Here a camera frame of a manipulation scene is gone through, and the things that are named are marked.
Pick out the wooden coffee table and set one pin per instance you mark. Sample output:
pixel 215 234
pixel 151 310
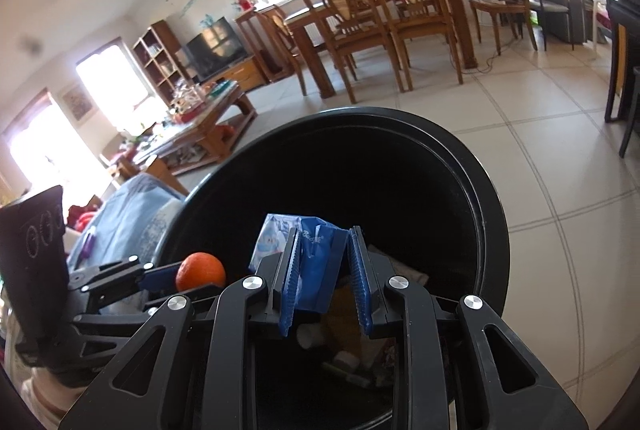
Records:
pixel 215 125

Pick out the crumpled white tissue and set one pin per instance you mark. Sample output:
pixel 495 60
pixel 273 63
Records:
pixel 346 361
pixel 311 337

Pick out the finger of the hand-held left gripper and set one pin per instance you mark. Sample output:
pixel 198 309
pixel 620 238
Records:
pixel 155 277

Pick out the black trash bin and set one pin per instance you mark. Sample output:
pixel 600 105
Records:
pixel 400 170

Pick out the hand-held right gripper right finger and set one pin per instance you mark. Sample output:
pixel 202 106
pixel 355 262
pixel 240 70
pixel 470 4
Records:
pixel 361 280

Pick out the dark wooden chair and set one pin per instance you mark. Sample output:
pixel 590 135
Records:
pixel 620 60

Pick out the wooden bookshelf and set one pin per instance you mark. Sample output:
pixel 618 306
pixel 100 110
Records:
pixel 160 60

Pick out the small framed wall picture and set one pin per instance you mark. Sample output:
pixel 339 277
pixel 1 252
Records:
pixel 77 103

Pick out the wooden dining table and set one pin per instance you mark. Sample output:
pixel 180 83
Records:
pixel 465 20

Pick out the yellow snack bag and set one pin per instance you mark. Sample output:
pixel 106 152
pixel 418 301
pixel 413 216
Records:
pixel 342 315

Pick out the purple wrapper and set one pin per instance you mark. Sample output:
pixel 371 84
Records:
pixel 90 245

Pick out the black television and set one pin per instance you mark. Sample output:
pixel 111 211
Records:
pixel 217 48

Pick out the orange tangerine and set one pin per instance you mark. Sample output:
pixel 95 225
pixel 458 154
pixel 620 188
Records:
pixel 200 272

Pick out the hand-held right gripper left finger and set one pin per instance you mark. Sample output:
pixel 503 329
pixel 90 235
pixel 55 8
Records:
pixel 290 280

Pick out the wooden television stand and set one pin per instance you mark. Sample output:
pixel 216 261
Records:
pixel 240 73

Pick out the bright balcony door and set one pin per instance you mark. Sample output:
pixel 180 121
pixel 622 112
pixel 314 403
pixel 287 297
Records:
pixel 110 80

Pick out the blue tablecloth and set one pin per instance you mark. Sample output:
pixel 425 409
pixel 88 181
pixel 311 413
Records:
pixel 125 220

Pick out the tall wooden stand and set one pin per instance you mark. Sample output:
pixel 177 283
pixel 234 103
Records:
pixel 250 30

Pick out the person's left forearm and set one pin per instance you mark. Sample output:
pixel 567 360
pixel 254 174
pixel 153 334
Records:
pixel 45 400

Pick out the dark armchair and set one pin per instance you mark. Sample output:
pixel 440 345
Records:
pixel 560 10

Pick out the blue tissue pack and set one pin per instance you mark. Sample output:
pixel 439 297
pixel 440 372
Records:
pixel 320 260

